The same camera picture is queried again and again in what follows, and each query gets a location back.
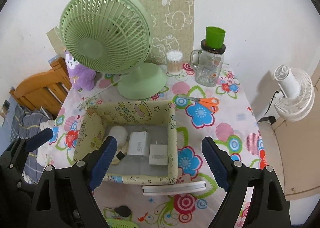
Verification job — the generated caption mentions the wooden bed headboard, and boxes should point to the wooden bed headboard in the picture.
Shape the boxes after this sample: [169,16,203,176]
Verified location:
[10,57,73,118]

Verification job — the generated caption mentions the yellow fabric storage box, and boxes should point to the yellow fabric storage box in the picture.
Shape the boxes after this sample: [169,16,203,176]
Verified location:
[74,101,178,186]

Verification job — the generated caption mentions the white round case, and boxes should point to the white round case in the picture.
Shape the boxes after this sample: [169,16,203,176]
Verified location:
[110,126,128,147]

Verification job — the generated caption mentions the orange handled scissors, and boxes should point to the orange handled scissors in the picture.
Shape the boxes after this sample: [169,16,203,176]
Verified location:
[177,94,220,113]

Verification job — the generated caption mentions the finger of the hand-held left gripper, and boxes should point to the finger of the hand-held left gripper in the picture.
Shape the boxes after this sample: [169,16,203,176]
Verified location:
[15,127,54,168]
[0,138,24,171]

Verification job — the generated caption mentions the white power bank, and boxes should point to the white power bank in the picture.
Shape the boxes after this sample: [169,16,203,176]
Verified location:
[142,181,207,196]

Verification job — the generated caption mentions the floral tablecloth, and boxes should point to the floral tablecloth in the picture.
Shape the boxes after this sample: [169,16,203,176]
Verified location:
[37,62,265,228]

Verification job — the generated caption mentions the grey plaid blanket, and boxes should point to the grey plaid blanket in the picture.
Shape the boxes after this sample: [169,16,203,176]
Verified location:
[10,104,53,183]

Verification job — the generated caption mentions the white pillow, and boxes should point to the white pillow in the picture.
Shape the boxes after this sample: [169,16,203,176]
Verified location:
[37,120,57,168]

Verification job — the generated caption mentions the small white charger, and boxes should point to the small white charger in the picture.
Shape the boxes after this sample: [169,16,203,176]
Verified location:
[149,139,167,166]

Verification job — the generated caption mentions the green plastic cup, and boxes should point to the green plastic cup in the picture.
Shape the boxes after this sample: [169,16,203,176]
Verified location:
[205,26,225,49]

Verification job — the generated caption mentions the cream round pouch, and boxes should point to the cream round pouch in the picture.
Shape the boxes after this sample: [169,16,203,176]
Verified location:
[111,143,129,166]

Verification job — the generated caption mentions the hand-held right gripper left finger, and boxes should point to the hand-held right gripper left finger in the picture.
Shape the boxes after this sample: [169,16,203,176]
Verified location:
[31,136,118,228]

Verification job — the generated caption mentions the large white charger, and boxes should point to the large white charger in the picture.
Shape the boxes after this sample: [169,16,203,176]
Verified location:
[128,131,150,156]

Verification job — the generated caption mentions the white standing fan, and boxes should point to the white standing fan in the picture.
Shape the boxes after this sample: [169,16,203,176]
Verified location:
[255,64,315,122]

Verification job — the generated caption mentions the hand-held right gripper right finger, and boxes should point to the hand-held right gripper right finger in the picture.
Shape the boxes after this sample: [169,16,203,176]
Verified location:
[201,137,292,228]

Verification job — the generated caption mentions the green desk fan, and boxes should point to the green desk fan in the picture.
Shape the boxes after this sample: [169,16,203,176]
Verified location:
[59,0,167,100]

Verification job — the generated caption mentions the glass mug jar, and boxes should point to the glass mug jar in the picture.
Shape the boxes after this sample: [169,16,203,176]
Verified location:
[190,39,227,87]

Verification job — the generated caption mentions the burlap cartoon wall cloth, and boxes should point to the burlap cartoon wall cloth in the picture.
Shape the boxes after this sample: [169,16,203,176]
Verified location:
[47,0,196,65]

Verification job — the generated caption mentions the cotton swab jar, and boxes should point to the cotton swab jar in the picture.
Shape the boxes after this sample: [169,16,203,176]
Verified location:
[166,50,184,76]

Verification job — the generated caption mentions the black fan cable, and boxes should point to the black fan cable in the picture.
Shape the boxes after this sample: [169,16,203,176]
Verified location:
[259,89,280,118]

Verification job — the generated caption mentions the small black round object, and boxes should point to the small black round object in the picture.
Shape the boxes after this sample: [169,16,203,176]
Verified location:
[114,205,132,217]

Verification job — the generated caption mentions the beige wooden cabinet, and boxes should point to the beige wooden cabinet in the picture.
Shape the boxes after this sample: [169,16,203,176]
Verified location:
[271,51,320,201]

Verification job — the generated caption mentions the green perforated case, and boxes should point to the green perforated case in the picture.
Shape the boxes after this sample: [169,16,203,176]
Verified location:
[106,218,139,228]

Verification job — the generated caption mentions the purple plush bunny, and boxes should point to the purple plush bunny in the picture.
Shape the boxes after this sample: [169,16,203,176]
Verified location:
[62,49,97,92]

